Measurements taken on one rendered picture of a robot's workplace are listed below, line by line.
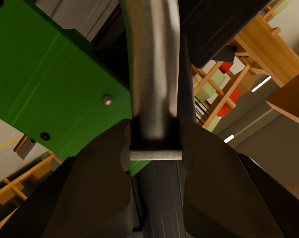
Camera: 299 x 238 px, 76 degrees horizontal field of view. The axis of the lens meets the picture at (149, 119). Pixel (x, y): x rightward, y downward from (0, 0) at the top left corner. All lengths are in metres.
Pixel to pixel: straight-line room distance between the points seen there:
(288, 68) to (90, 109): 0.91
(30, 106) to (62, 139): 0.04
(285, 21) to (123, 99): 9.55
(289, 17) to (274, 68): 8.76
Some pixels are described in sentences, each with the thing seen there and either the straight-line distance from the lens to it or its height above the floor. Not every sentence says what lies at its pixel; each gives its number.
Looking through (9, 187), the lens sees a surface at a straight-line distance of 5.97.
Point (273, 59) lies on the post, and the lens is 0.99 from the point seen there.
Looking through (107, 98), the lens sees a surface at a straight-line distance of 0.18.
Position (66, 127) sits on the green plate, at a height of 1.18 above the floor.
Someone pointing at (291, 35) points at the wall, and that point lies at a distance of 9.73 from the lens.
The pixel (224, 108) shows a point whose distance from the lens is 3.49.
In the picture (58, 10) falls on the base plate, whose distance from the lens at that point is 0.59.
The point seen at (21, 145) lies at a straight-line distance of 0.44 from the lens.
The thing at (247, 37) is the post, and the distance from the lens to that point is 0.96.
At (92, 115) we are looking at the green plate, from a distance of 0.20.
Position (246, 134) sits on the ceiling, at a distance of 7.72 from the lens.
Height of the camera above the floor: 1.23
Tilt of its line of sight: 3 degrees up
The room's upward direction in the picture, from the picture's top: 135 degrees clockwise
